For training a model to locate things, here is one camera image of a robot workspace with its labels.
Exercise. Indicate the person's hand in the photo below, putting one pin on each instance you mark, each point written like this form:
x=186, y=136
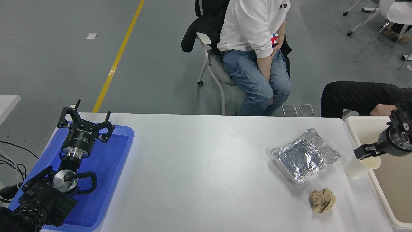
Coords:
x=381, y=110

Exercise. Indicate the white side table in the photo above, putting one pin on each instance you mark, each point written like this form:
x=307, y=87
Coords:
x=8, y=106

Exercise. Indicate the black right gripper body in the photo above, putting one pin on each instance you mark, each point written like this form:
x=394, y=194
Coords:
x=394, y=143

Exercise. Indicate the white paper cup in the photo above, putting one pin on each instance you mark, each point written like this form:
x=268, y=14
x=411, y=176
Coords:
x=357, y=169

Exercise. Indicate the white chair leg with caster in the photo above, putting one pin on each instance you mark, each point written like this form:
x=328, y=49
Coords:
x=345, y=14

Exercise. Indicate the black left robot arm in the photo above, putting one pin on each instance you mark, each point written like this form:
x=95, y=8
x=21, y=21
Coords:
x=48, y=201

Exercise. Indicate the person's right forearm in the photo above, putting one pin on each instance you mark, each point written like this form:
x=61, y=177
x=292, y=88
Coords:
x=264, y=67

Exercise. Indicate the person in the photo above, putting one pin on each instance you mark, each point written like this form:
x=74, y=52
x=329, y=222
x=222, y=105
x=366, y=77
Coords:
x=394, y=34
x=354, y=95
x=248, y=22

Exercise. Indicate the person's left hand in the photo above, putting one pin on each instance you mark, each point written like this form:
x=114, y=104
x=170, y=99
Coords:
x=280, y=42

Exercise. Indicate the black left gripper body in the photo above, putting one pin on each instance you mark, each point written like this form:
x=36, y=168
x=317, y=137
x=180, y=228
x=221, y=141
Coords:
x=79, y=138

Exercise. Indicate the crumpled tan paper ball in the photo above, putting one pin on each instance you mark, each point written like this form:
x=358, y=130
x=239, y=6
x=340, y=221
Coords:
x=323, y=200

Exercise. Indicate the large pale bin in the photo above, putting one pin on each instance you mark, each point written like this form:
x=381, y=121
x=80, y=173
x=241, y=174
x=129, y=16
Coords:
x=396, y=187

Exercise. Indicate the silver foil tray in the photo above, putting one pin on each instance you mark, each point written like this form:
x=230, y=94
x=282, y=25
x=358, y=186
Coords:
x=302, y=158

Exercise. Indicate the white plastic chair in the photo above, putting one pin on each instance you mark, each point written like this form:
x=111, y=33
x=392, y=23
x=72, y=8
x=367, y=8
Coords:
x=399, y=11

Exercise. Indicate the grey floor plate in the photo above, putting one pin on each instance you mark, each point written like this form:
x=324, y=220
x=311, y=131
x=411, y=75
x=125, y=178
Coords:
x=289, y=109
x=306, y=109

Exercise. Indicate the multicolour puzzle cube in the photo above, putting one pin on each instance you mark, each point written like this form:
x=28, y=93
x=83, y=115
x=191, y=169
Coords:
x=274, y=39

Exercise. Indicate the blue plastic tray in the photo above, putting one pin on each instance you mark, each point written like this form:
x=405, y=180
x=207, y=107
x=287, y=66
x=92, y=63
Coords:
x=109, y=167

